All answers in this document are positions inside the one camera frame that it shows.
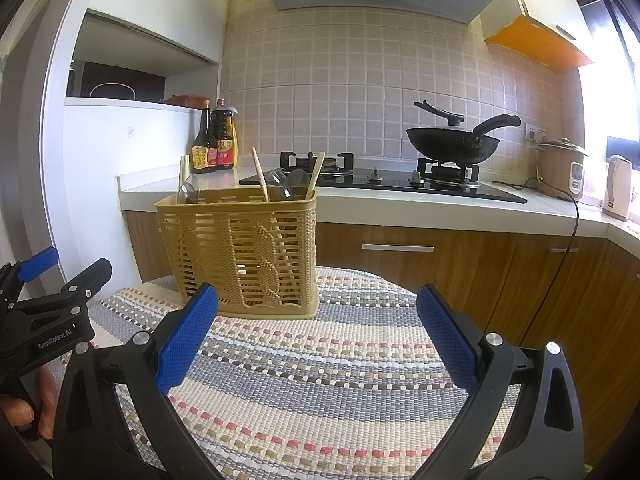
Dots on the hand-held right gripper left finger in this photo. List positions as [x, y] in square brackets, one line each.
[187, 340]

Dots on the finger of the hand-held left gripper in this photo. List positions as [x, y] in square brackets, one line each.
[37, 262]
[90, 277]

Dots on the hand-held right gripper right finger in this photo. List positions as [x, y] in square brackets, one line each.
[447, 340]

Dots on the yellow plastic utensil basket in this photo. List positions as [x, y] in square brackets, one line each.
[250, 250]

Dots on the metal spoon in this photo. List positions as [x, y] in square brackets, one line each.
[276, 182]
[188, 191]
[298, 185]

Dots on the wooden chopstick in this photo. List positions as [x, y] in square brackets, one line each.
[260, 175]
[181, 172]
[187, 170]
[316, 172]

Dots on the person's left hand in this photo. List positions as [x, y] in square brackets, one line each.
[47, 400]

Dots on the striped woven mat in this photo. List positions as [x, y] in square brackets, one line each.
[325, 385]

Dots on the black glass gas stove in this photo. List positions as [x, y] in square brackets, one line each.
[400, 191]

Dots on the dark soy sauce bottle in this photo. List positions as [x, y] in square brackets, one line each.
[201, 160]

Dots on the stove knob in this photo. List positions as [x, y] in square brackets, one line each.
[416, 178]
[375, 177]

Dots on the black burner grate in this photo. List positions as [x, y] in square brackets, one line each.
[340, 160]
[450, 171]

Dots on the red label sauce bottle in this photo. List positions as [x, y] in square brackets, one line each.
[224, 155]

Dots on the black wok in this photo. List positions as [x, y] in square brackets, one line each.
[450, 147]

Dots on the yellow oil bottle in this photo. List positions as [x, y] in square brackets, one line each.
[235, 145]

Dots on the beige rice cooker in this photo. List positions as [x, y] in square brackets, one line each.
[557, 170]

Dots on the brown woven tray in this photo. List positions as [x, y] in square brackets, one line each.
[187, 100]

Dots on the dark box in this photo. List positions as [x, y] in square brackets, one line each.
[125, 76]

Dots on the white electric kettle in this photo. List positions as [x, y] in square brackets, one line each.
[617, 190]

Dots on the window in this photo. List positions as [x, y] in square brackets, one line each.
[607, 60]

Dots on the wall power outlet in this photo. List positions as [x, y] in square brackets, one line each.
[535, 133]

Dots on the orange wall cabinet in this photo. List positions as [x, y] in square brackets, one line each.
[545, 42]

